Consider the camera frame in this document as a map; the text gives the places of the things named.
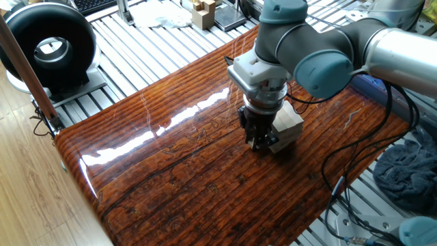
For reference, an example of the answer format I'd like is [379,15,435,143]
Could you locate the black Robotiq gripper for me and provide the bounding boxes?
[237,105,281,152]

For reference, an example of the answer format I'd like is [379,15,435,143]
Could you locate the wooden Jenga block tower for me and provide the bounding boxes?
[268,100,305,154]

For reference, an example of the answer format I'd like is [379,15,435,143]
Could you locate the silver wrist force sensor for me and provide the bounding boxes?
[242,81,289,115]

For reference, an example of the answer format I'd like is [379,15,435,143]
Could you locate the glossy brown wooden board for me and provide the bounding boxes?
[54,24,410,246]

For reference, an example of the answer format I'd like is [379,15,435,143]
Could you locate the black flat scale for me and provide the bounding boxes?
[214,5,248,32]

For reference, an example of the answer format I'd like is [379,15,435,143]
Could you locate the wooden puzzle cube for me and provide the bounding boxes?
[191,0,217,31]

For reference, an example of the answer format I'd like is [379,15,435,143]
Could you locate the dark blue towel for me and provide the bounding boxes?
[372,126,437,217]

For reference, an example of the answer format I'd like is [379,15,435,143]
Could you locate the white crumpled cloth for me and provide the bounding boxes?
[129,0,194,29]

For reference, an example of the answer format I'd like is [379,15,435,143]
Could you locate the black keyboard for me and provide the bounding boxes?
[70,0,119,16]

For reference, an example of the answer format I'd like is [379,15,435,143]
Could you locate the brown wooden pole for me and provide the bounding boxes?
[0,15,65,131]

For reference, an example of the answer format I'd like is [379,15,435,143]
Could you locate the white plastic wrist mount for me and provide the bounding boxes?
[227,47,293,96]

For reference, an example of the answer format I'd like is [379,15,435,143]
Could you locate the grey cable with blue connector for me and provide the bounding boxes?
[322,176,386,246]

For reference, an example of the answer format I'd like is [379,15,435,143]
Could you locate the black cable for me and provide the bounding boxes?
[322,85,421,246]
[286,77,393,206]

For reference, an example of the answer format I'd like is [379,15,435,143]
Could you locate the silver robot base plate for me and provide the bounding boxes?
[333,213,406,246]

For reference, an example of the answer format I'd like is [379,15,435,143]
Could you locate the aluminium frame rail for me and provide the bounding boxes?
[351,74,437,137]

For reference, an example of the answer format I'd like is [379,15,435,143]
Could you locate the aluminium upright post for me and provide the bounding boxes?
[115,0,136,27]

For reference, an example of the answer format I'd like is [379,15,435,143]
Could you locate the black tangled cord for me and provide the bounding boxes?
[29,106,56,138]

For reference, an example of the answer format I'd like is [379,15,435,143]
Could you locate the black ring-shaped fan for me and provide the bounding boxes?
[0,1,109,107]

